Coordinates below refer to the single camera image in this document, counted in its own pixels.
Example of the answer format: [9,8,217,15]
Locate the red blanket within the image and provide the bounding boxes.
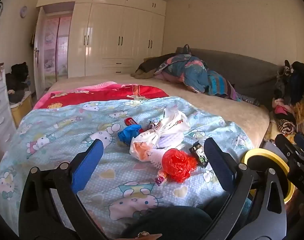
[39,85,170,110]

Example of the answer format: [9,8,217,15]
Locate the grey bed headboard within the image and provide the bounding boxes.
[177,47,286,107]

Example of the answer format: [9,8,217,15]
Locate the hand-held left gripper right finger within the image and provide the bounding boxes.
[203,137,288,240]

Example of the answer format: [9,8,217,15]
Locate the black snack packet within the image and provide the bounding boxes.
[189,141,209,167]

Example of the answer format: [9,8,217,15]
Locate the person's left hand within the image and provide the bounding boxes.
[134,231,163,240]

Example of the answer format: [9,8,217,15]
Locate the pink cartoon cat door curtain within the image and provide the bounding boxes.
[42,15,74,81]

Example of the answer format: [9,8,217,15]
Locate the beige bed sheet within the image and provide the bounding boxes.
[48,74,271,148]

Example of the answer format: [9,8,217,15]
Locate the red plastic bag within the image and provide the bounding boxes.
[162,148,199,183]

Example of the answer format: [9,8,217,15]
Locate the yellow storage tub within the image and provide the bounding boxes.
[9,91,34,128]

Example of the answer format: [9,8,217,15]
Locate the pink blanket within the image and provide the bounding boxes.
[33,81,122,110]

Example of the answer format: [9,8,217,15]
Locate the brown cloth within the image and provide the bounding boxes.
[131,57,169,81]

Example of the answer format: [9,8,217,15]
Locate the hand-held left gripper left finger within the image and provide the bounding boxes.
[18,138,110,240]

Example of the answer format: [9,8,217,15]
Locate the yellow rimmed trash bin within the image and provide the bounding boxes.
[241,148,296,204]

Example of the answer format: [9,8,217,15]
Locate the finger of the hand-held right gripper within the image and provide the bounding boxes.
[293,132,304,155]
[275,133,297,160]

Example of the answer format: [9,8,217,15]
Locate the white door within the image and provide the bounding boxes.
[32,7,46,101]

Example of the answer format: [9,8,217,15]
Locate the black plush toy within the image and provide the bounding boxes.
[5,62,30,103]

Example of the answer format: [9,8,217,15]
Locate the light blue cartoon cat blanket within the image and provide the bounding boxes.
[0,96,255,240]

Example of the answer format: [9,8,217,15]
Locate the cream glossy wardrobe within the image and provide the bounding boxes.
[36,0,167,80]

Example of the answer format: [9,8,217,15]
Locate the red candy tube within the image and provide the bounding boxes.
[124,117,144,133]

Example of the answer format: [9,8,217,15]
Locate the blue plastic bag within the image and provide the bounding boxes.
[117,124,142,144]

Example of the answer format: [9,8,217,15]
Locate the blue floral quilt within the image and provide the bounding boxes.
[154,44,243,102]

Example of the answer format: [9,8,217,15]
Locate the white plastic bag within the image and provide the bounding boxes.
[129,107,191,169]

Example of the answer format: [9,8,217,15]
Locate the pile of clothes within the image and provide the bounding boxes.
[263,60,304,143]

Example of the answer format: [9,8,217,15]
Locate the dark green fuzzy clothing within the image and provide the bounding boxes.
[121,199,214,240]

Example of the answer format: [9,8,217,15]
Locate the small colourful candy wrapper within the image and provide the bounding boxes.
[155,170,169,187]

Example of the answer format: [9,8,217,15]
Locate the white drawer unit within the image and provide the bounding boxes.
[0,64,17,152]

